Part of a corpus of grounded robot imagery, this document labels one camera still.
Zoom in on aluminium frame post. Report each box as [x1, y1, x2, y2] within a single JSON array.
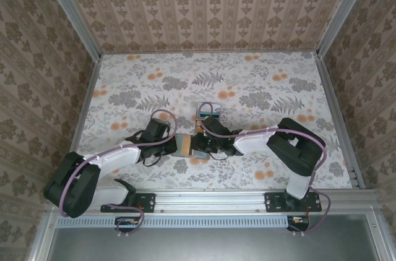
[[35, 0, 103, 61], [315, 0, 378, 58]]

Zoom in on orange plastic card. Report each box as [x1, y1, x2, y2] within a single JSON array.
[[180, 134, 191, 157]]

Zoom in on aluminium side rail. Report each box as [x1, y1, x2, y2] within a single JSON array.
[[66, 55, 103, 165], [317, 53, 366, 190]]

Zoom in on floral patterned table cover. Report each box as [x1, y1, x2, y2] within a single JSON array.
[[66, 52, 355, 192]]

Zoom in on grey slotted cable duct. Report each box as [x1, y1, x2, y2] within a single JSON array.
[[57, 214, 290, 228]]

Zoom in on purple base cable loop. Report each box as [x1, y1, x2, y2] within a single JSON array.
[[287, 185, 334, 237], [100, 205, 145, 239]]

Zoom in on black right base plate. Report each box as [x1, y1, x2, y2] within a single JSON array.
[[264, 192, 322, 213]]

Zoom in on grey metal panel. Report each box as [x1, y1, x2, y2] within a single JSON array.
[[46, 215, 383, 261]]

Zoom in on black connector box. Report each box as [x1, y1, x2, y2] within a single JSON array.
[[114, 216, 140, 233], [286, 215, 311, 233]]

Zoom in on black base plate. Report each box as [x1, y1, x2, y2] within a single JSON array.
[[264, 192, 322, 213], [100, 192, 156, 213]]

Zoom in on clear plastic tray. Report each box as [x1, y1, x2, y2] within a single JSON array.
[[195, 102, 222, 134]]

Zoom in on aluminium mounting rail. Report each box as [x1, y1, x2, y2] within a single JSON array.
[[136, 189, 270, 214]]

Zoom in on teal white card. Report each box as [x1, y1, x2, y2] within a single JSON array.
[[199, 103, 220, 119]]

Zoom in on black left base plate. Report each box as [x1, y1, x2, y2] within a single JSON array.
[[100, 192, 156, 213]]

